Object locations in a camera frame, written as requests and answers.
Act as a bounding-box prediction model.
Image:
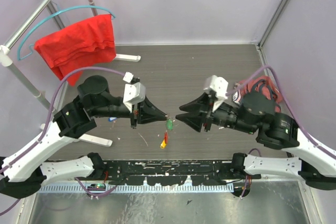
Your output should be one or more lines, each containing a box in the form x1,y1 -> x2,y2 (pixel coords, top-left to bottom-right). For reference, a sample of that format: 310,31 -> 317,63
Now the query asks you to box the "white clothes rack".
0,0 -> 142,147

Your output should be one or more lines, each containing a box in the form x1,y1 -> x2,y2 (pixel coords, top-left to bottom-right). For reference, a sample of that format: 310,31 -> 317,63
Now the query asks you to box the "blue tag key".
108,117 -> 117,122

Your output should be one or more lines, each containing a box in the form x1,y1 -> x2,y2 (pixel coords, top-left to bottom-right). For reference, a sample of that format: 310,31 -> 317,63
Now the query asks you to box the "red cloth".
34,14 -> 116,80

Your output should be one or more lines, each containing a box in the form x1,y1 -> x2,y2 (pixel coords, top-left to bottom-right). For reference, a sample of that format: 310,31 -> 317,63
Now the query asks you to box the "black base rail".
57,158 -> 263,187

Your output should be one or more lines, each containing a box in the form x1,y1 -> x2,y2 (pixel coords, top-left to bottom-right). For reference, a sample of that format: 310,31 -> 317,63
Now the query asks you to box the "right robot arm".
175,92 -> 335,190

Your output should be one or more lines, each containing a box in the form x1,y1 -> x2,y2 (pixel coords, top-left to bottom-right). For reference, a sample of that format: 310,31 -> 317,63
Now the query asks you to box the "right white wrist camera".
203,75 -> 228,112

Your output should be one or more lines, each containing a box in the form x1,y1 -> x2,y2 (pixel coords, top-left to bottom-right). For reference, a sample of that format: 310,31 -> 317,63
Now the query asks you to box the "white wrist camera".
203,75 -> 228,112
123,72 -> 146,112

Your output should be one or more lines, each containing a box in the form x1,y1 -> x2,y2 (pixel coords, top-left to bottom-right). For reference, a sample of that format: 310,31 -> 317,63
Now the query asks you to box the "reddish shirt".
232,76 -> 283,112

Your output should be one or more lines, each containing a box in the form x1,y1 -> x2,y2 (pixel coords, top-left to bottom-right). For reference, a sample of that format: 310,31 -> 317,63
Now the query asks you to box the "yellow tag key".
160,138 -> 168,149

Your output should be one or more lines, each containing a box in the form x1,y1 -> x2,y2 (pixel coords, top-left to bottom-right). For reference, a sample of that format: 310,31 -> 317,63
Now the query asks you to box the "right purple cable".
225,64 -> 336,198

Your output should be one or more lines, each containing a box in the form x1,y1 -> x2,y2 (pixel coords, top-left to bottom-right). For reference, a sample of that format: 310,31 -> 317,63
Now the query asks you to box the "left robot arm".
1,75 -> 167,199

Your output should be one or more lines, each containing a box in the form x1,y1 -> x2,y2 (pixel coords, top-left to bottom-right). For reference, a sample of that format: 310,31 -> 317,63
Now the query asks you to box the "metal key holder red handle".
164,117 -> 172,138

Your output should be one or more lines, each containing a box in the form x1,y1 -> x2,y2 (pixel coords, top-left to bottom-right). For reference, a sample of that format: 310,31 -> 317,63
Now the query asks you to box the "green tag key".
166,119 -> 173,131

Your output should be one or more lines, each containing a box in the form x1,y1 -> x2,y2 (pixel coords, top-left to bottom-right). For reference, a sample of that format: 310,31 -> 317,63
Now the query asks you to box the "teal clothes hanger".
16,5 -> 116,61

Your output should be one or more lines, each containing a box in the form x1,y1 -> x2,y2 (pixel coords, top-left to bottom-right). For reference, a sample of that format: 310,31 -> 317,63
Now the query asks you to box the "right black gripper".
174,89 -> 257,133

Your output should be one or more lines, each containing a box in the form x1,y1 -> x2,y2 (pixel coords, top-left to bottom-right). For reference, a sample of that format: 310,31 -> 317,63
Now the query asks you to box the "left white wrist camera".
123,72 -> 146,112

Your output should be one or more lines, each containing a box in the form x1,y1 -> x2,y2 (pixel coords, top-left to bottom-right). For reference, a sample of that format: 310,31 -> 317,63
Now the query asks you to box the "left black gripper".
92,94 -> 169,130

